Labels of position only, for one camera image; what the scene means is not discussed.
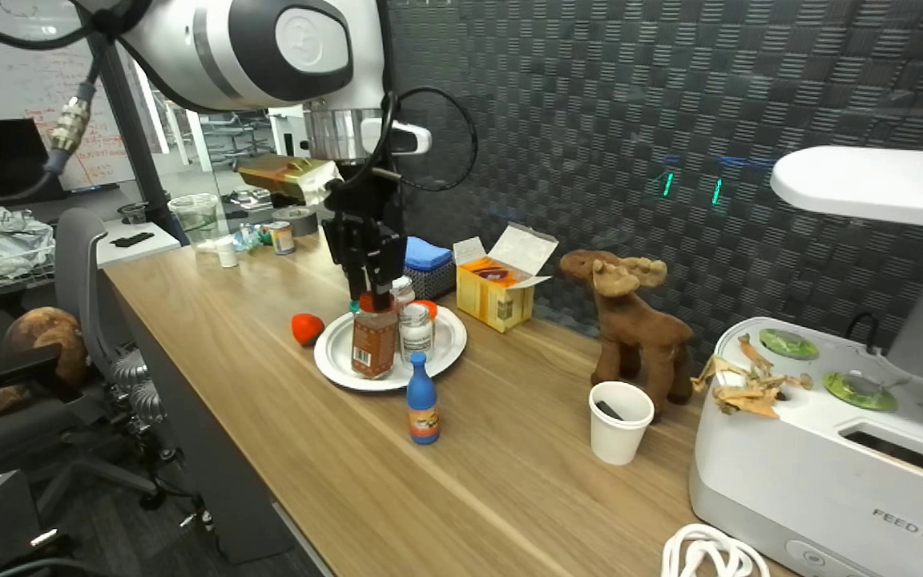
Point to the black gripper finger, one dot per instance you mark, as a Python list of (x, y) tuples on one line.
[(385, 293), (358, 295)]

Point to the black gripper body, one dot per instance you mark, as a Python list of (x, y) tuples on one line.
[(363, 230)]

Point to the orange lid spice jar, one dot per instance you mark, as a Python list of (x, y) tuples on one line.
[(374, 341)]

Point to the orange lid small jar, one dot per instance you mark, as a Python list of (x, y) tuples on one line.
[(432, 308)]

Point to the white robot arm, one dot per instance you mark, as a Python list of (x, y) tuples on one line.
[(244, 55)]

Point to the blue cloth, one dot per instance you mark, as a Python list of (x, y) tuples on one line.
[(421, 255)]

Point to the red plastic strawberry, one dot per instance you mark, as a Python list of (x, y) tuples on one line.
[(306, 328)]

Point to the yellow open cardboard box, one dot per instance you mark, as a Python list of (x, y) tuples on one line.
[(498, 282)]

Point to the blue cap small bottle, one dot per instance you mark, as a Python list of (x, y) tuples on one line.
[(421, 404)]

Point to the brown plush moose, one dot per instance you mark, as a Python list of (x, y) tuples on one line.
[(635, 341)]

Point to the white paper cup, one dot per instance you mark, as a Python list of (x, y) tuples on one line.
[(621, 418)]

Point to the black office chair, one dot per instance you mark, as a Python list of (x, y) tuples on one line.
[(120, 402)]

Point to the brown plush toy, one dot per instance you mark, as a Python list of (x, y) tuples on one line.
[(44, 357)]

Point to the white hydroponic planter appliance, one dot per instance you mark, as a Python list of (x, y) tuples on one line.
[(833, 479)]

